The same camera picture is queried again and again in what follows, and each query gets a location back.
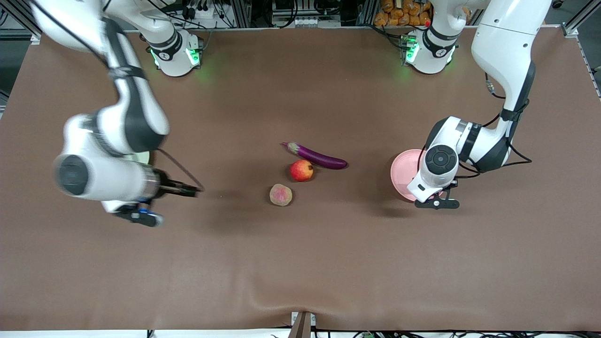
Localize brown table cover cloth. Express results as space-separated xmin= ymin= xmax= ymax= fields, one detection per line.
xmin=0 ymin=28 xmax=601 ymax=332

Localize green pink peach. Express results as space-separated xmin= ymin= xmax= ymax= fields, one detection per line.
xmin=269 ymin=184 xmax=293 ymax=207

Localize red apple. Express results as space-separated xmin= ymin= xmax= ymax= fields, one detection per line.
xmin=290 ymin=159 xmax=314 ymax=183

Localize white power strip black plugs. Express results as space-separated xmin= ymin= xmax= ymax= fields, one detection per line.
xmin=180 ymin=2 xmax=216 ymax=20

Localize purple eggplant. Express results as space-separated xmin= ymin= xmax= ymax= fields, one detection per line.
xmin=282 ymin=141 xmax=349 ymax=170

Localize grey bracket at table edge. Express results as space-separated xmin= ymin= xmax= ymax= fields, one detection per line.
xmin=288 ymin=311 xmax=316 ymax=338

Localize aluminium frame post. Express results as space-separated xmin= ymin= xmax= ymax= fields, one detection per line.
xmin=230 ymin=0 xmax=253 ymax=29

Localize pink round plate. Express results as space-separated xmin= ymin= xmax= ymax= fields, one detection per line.
xmin=390 ymin=149 xmax=448 ymax=203

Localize pile of orange toy foods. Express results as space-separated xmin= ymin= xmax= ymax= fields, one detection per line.
xmin=374 ymin=0 xmax=432 ymax=27

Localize light green round plate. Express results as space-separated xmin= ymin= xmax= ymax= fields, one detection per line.
xmin=123 ymin=150 xmax=151 ymax=166

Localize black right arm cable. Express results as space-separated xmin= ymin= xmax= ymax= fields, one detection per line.
xmin=40 ymin=0 xmax=205 ymax=192

